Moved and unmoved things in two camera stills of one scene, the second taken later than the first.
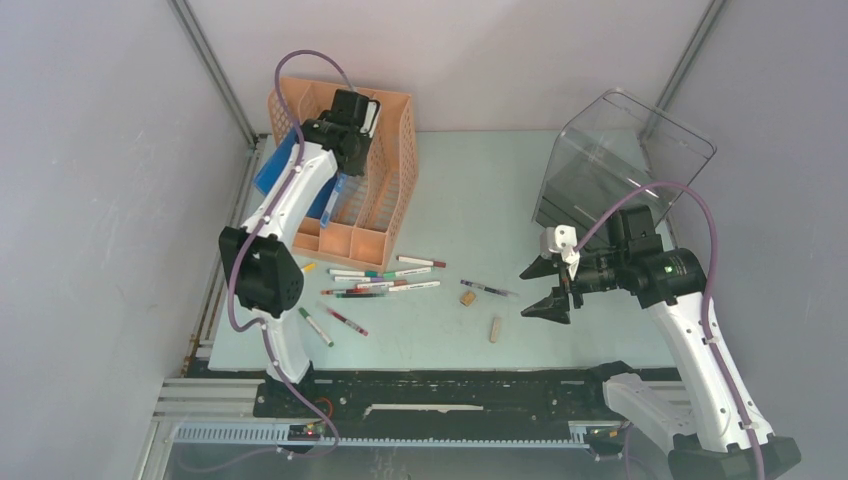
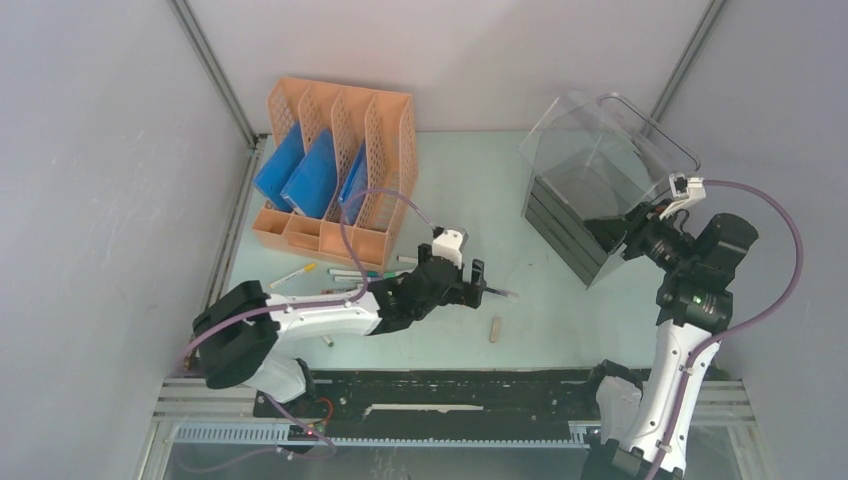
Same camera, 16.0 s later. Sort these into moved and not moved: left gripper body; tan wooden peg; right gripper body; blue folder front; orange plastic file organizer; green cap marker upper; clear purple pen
Moved: right gripper body; left gripper body
Not moved: blue folder front; tan wooden peg; green cap marker upper; orange plastic file organizer; clear purple pen
